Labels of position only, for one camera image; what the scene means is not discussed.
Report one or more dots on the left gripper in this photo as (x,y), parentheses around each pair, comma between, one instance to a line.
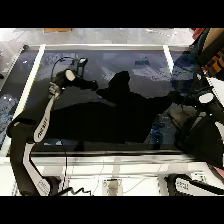
(86,84)

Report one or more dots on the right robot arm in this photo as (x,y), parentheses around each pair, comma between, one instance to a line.
(203,133)

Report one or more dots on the orange black striped garment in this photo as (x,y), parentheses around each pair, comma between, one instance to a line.
(216,65)

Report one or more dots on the black pants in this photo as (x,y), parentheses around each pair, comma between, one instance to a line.
(110,120)

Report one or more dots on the red garment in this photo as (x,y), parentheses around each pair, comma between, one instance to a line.
(198,32)

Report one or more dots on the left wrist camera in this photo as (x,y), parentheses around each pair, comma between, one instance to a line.
(82,62)

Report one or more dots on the heap of clothes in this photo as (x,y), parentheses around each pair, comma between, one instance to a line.
(200,46)

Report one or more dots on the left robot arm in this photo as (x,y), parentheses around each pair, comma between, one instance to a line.
(43,123)

